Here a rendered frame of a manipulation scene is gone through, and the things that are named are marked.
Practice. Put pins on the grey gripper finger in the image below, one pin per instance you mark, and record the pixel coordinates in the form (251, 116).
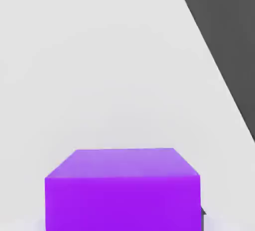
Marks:
(203, 218)

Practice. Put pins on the small purple cube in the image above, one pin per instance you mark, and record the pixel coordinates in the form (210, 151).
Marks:
(122, 199)

